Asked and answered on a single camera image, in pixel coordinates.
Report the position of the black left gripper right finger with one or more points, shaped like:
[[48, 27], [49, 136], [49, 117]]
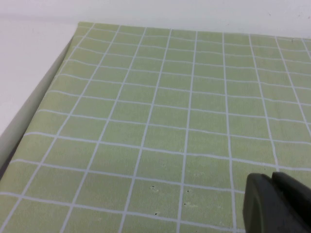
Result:
[[294, 204]]

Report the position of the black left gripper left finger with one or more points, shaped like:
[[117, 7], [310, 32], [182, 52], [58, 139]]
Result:
[[257, 206]]

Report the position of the green grid cutting mat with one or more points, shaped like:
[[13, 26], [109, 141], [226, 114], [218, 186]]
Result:
[[155, 116]]

